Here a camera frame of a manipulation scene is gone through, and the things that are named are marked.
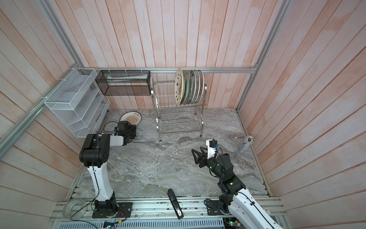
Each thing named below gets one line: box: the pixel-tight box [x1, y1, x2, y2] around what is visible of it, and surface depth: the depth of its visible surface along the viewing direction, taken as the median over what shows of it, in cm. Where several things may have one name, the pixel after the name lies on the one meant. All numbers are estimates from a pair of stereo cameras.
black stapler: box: [167, 188, 184, 220], surface depth 74 cm
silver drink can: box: [238, 135, 255, 154], surface depth 87 cm
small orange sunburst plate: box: [119, 110, 143, 126], surface depth 117 cm
